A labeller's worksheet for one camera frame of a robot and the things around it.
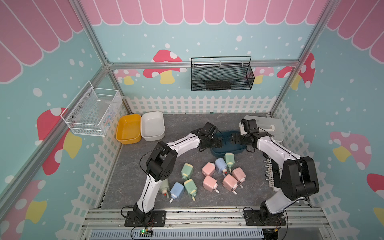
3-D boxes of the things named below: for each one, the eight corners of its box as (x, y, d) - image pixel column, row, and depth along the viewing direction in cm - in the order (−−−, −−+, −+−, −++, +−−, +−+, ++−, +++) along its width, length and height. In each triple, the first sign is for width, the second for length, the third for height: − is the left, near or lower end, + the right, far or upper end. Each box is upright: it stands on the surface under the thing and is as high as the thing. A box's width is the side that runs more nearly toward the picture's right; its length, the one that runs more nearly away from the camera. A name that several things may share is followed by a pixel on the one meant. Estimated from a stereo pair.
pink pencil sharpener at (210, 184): (203, 192, 84) (203, 189, 78) (203, 180, 88) (203, 175, 83) (217, 192, 84) (218, 189, 78) (216, 180, 88) (217, 175, 83)
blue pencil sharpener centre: (215, 176, 90) (216, 171, 84) (214, 163, 95) (215, 158, 89) (225, 176, 90) (227, 171, 84) (224, 163, 95) (225, 158, 89)
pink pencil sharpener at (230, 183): (220, 184, 87) (222, 180, 81) (225, 177, 89) (227, 172, 84) (235, 196, 83) (237, 192, 77) (240, 188, 85) (243, 184, 80)
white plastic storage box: (142, 144, 105) (139, 139, 100) (144, 118, 120) (141, 112, 116) (165, 140, 106) (163, 135, 102) (164, 115, 122) (162, 110, 117)
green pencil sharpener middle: (180, 179, 89) (179, 174, 83) (185, 167, 93) (185, 162, 88) (189, 182, 87) (188, 178, 82) (193, 170, 92) (193, 165, 87)
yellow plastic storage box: (118, 147, 103) (114, 142, 98) (121, 121, 118) (118, 116, 113) (143, 143, 105) (140, 138, 100) (143, 118, 120) (140, 112, 116)
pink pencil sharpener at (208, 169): (200, 173, 91) (200, 168, 86) (208, 164, 94) (209, 159, 89) (208, 180, 88) (208, 175, 83) (216, 171, 92) (217, 166, 86)
